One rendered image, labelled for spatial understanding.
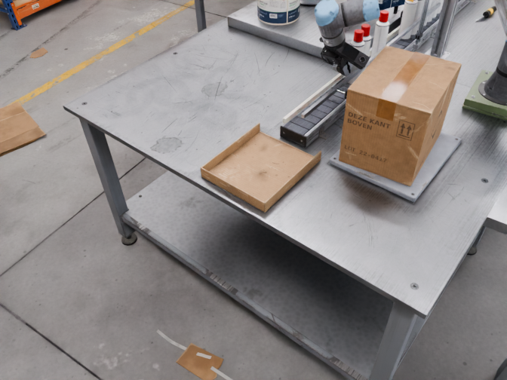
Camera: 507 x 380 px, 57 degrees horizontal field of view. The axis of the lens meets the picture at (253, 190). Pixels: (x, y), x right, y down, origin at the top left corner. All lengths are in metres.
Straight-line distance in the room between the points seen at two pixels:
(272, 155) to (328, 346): 0.74
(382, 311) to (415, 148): 0.78
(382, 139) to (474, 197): 0.34
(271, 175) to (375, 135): 0.34
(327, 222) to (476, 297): 1.16
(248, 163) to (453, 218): 0.65
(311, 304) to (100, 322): 0.94
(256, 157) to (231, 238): 0.65
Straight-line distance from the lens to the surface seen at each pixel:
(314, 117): 1.68
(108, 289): 2.36
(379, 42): 1.98
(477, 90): 1.99
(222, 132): 1.70
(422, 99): 1.39
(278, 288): 1.97
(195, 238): 2.15
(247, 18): 2.38
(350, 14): 1.57
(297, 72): 2.04
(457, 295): 2.37
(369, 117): 1.41
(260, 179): 1.49
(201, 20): 3.73
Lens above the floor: 1.85
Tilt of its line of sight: 44 degrees down
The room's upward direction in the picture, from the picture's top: 2 degrees counter-clockwise
